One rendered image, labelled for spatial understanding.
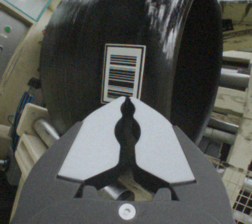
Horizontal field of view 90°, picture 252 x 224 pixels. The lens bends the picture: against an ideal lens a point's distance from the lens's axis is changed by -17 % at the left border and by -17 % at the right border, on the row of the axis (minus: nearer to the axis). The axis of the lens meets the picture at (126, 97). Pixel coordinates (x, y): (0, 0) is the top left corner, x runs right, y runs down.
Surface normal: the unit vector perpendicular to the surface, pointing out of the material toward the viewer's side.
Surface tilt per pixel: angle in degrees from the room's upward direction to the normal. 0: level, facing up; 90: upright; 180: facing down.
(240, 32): 90
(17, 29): 90
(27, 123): 90
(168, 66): 94
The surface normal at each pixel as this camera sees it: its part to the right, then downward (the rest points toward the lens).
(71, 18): -0.63, -0.14
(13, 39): 0.74, 0.22
